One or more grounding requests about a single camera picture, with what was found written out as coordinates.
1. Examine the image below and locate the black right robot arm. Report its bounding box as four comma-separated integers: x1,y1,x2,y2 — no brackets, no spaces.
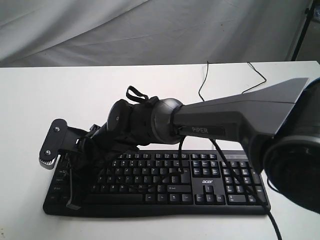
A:
68,78,320,213

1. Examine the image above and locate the black acer keyboard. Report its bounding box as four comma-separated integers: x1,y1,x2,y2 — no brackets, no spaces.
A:
43,150,271,218

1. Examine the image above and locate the grey backdrop cloth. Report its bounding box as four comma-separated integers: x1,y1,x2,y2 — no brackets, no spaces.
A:
0,0,312,67

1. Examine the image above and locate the black tripod stand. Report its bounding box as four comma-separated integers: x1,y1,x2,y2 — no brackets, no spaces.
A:
290,0,316,62

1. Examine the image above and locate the black keyboard cable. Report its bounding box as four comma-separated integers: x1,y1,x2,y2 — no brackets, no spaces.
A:
198,60,268,101

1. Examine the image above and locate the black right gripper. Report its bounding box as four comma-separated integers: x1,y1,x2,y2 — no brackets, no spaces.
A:
65,123,139,210

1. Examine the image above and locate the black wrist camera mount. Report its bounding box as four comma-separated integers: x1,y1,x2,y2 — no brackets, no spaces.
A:
39,118,87,170

